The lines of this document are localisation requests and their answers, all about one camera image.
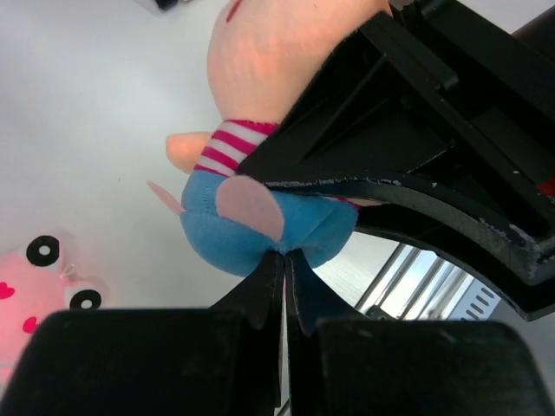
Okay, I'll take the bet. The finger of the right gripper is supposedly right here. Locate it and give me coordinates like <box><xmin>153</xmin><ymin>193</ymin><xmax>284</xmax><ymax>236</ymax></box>
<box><xmin>346</xmin><ymin>177</ymin><xmax>555</xmax><ymax>322</ymax></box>
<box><xmin>238</xmin><ymin>12</ymin><xmax>457</xmax><ymax>189</ymax></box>

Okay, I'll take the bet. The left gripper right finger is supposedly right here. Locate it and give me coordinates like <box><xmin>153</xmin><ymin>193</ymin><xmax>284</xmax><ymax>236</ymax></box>
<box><xmin>285</xmin><ymin>251</ymin><xmax>554</xmax><ymax>415</ymax></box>

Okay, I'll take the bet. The pink plush behind arm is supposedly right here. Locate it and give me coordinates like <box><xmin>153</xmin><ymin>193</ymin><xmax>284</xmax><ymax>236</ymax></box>
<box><xmin>1</xmin><ymin>235</ymin><xmax>106</xmax><ymax>387</ymax></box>

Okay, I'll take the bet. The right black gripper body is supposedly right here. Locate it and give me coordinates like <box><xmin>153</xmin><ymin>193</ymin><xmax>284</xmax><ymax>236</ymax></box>
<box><xmin>391</xmin><ymin>1</ymin><xmax>554</xmax><ymax>241</ymax></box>

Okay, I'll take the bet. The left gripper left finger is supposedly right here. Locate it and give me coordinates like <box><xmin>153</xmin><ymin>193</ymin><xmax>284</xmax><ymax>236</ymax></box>
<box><xmin>1</xmin><ymin>252</ymin><xmax>284</xmax><ymax>415</ymax></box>

